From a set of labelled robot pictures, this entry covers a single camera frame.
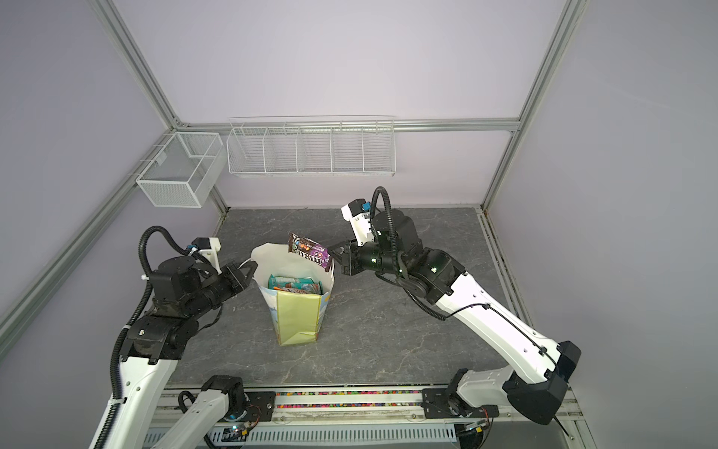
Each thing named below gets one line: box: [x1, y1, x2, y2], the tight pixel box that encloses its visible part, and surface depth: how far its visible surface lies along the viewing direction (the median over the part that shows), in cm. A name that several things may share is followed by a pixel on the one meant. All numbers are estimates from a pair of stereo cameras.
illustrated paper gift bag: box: [250, 231, 335, 347], surface depth 71 cm
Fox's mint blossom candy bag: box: [267, 274, 324, 295], surface depth 87 cm
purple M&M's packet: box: [287, 231, 332, 273], surface depth 64 cm
